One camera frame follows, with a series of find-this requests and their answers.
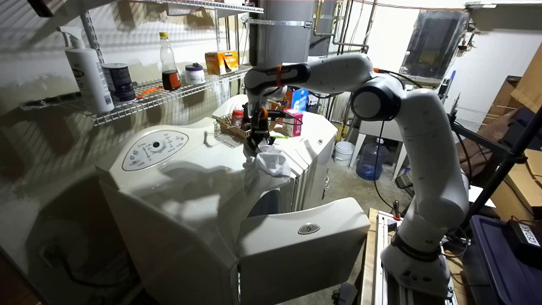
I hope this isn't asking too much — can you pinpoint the orange and blue box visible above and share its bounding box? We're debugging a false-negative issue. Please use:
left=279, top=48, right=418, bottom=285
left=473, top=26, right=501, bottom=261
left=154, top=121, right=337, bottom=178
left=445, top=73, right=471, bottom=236
left=290, top=87, right=312, bottom=114

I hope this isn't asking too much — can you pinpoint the wooden base board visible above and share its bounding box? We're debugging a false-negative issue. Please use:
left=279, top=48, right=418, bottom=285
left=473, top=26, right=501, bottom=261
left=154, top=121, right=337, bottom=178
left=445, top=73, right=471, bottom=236
left=359, top=207, right=381, bottom=305

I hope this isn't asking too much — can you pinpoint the white washer with control panel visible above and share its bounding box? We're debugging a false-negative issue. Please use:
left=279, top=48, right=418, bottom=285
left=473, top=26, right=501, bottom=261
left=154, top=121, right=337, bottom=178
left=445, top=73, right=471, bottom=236
left=95, top=116, right=318, bottom=305

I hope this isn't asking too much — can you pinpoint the yellow box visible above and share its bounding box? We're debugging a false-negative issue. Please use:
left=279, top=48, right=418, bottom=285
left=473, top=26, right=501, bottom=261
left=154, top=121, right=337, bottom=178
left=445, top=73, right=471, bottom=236
left=222, top=49, right=240, bottom=73

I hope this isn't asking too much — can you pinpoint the dark blue canister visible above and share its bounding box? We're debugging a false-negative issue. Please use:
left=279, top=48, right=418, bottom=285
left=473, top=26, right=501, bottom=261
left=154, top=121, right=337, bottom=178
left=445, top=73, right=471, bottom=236
left=102, top=61, right=137, bottom=104

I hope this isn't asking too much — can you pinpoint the dark framed panel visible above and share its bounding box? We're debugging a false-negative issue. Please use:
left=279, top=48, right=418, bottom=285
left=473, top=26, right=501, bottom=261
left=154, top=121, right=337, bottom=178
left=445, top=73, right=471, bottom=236
left=396, top=9, right=471, bottom=82

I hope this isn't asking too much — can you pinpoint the white jar with blue lid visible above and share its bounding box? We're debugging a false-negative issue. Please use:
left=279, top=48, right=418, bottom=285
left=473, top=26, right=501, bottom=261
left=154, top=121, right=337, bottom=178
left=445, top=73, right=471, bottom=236
left=183, top=61, right=207, bottom=87

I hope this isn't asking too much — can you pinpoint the wicker basket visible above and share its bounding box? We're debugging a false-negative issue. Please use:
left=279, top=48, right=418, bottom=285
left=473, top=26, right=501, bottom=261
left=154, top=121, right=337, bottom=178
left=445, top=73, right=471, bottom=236
left=217, top=112, right=278, bottom=143

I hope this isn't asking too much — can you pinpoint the grey water heater tank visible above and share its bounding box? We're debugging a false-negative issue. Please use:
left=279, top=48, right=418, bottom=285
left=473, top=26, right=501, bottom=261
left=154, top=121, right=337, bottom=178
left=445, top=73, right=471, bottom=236
left=247, top=0, right=315, bottom=71

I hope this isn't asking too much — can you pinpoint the dark blue storage bin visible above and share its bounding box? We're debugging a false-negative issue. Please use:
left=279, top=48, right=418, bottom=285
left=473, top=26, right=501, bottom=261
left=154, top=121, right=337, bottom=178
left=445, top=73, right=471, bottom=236
left=462, top=214, right=542, bottom=305

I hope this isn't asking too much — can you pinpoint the large cardboard box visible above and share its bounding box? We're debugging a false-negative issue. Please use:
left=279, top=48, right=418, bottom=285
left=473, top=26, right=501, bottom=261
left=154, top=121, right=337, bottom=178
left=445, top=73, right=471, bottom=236
left=489, top=148, right=542, bottom=227

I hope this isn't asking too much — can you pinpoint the blue water jug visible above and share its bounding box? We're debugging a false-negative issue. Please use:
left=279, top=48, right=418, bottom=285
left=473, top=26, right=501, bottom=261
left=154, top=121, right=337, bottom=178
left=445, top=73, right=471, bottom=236
left=356, top=138, right=386, bottom=183

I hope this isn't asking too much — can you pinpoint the long white wire shelf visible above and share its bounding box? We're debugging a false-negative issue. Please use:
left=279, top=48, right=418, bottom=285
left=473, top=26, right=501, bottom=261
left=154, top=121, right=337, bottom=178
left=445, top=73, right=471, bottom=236
left=22, top=65, right=264, bottom=129

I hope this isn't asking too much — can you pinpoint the white washer door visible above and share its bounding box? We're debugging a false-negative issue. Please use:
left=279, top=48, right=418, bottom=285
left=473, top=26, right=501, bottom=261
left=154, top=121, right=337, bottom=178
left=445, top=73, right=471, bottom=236
left=234, top=197, right=373, bottom=305

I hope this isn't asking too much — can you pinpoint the black power adapter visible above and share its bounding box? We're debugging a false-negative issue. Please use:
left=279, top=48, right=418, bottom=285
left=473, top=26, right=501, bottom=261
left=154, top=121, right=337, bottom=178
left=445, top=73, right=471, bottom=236
left=503, top=219, right=542, bottom=268

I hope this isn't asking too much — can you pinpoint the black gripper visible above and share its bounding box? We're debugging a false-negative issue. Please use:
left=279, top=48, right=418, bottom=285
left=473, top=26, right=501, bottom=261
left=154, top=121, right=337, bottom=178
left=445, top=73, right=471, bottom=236
left=244, top=105, right=274, bottom=160

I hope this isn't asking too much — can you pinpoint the tilted cardboard box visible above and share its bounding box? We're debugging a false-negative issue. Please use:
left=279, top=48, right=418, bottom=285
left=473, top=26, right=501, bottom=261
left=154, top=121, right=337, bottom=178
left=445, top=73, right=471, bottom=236
left=506, top=43, right=542, bottom=116

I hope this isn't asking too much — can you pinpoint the black tripod pole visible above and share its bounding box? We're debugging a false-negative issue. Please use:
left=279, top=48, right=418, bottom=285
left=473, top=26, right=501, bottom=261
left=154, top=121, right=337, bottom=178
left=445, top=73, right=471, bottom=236
left=456, top=109, right=542, bottom=236

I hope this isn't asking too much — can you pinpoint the small orange object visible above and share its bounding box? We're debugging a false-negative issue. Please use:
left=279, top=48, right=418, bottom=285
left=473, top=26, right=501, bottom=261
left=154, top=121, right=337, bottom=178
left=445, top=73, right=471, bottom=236
left=134, top=83, right=166, bottom=102

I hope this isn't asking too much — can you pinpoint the white bucket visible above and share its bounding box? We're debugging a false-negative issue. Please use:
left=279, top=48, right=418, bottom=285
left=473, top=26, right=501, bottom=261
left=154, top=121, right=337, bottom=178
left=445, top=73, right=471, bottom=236
left=332, top=139, right=357, bottom=168

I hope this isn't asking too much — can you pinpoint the clear bottle with dark liquid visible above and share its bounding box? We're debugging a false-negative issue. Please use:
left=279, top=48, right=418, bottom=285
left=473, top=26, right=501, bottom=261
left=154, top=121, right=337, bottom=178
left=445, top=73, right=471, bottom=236
left=157, top=31, right=183, bottom=94

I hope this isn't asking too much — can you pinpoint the tall white bottle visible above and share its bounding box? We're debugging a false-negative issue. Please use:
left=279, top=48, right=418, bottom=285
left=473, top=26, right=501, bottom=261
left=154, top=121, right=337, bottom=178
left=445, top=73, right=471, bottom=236
left=63, top=33, right=115, bottom=116

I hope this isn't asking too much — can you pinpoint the plain white washing machine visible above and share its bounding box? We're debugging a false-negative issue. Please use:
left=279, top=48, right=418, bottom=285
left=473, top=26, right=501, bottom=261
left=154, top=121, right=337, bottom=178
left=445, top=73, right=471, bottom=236
left=212, top=94, right=339, bottom=210

